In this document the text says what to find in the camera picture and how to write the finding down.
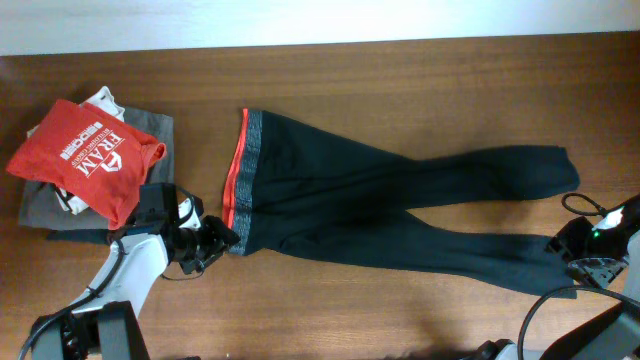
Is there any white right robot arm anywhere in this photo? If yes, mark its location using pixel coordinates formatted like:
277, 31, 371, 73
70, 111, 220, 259
462, 192, 639, 360

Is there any red printed t-shirt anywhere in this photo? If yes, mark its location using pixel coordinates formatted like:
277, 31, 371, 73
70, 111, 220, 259
6, 100, 167, 230

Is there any black leggings red waistband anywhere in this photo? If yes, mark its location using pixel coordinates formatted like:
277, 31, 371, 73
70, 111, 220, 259
223, 109, 579, 296

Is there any white folded garment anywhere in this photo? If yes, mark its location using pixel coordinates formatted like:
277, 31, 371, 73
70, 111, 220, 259
40, 86, 125, 215

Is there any dark folded garment bottom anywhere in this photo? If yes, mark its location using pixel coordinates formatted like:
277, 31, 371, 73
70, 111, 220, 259
46, 229, 116, 245

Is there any grey folded garment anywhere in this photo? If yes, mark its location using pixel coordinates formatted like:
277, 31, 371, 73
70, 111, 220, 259
18, 107, 175, 231

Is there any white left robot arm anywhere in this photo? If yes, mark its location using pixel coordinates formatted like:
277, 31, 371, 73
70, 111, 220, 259
18, 215, 240, 359

